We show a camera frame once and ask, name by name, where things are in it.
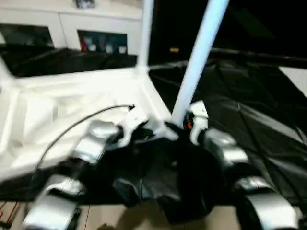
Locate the white plastic table leg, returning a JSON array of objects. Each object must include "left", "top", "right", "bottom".
[
  {"left": 0, "top": 57, "right": 12, "bottom": 86},
  {"left": 137, "top": 0, "right": 155, "bottom": 72},
  {"left": 170, "top": 0, "right": 230, "bottom": 127}
]

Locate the white plastic table top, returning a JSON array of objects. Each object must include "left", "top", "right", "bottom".
[{"left": 0, "top": 66, "right": 179, "bottom": 183}]

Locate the black plastic mat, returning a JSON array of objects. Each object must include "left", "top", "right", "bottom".
[{"left": 0, "top": 43, "right": 307, "bottom": 223}]

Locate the long black bar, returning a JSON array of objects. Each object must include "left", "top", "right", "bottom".
[{"left": 211, "top": 48, "right": 307, "bottom": 66}]

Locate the white cabinet with glass doors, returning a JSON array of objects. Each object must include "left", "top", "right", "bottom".
[{"left": 0, "top": 0, "right": 143, "bottom": 54}]

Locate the grey object on cabinet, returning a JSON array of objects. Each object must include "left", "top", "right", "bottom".
[{"left": 76, "top": 0, "right": 96, "bottom": 8}]

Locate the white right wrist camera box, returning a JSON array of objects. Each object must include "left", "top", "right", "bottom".
[{"left": 183, "top": 101, "right": 209, "bottom": 145}]

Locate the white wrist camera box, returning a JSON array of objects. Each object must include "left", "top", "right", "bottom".
[
  {"left": 119, "top": 106, "right": 149, "bottom": 147},
  {"left": 183, "top": 101, "right": 209, "bottom": 145}
]

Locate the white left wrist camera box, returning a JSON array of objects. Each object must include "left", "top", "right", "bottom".
[{"left": 119, "top": 106, "right": 149, "bottom": 147}]

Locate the red floor cable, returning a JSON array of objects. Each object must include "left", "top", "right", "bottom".
[{"left": 0, "top": 201, "right": 20, "bottom": 228}]

